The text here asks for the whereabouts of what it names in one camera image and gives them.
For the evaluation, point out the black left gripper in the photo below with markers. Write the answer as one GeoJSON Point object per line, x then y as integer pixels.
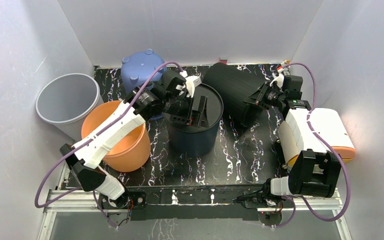
{"type": "Point", "coordinates": [197, 117]}

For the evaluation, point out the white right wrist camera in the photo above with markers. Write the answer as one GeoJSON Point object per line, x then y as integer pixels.
{"type": "Point", "coordinates": [278, 80]}

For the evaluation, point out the white orange lidded bin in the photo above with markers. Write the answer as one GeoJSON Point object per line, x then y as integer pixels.
{"type": "Point", "coordinates": [328, 132]}

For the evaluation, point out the black front mounting rail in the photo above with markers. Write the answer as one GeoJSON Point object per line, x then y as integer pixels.
{"type": "Point", "coordinates": [182, 202]}

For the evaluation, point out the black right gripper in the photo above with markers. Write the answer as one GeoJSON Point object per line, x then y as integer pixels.
{"type": "Point", "coordinates": [258, 98]}

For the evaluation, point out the orange plastic bucket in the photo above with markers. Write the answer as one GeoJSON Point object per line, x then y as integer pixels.
{"type": "Point", "coordinates": [129, 154]}

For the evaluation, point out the black ribbed plastic bucket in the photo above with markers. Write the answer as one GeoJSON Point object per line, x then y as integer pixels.
{"type": "Point", "coordinates": [234, 86]}

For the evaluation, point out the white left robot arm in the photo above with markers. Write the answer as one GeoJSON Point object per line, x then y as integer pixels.
{"type": "Point", "coordinates": [84, 157]}

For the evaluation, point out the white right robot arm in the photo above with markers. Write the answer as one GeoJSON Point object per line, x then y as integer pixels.
{"type": "Point", "coordinates": [315, 170]}

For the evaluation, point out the light blue plastic bucket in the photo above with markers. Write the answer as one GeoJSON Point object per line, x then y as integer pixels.
{"type": "Point", "coordinates": [137, 68]}

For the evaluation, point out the grey plastic bucket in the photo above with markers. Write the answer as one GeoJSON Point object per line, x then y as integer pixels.
{"type": "Point", "coordinates": [66, 101]}

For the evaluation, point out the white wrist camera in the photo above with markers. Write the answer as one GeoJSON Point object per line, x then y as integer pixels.
{"type": "Point", "coordinates": [190, 84]}
{"type": "Point", "coordinates": [278, 80]}

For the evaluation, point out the dark navy plastic bucket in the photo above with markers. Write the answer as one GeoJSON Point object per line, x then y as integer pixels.
{"type": "Point", "coordinates": [197, 141]}

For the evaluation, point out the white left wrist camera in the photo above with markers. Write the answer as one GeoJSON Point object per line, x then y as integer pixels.
{"type": "Point", "coordinates": [190, 84]}

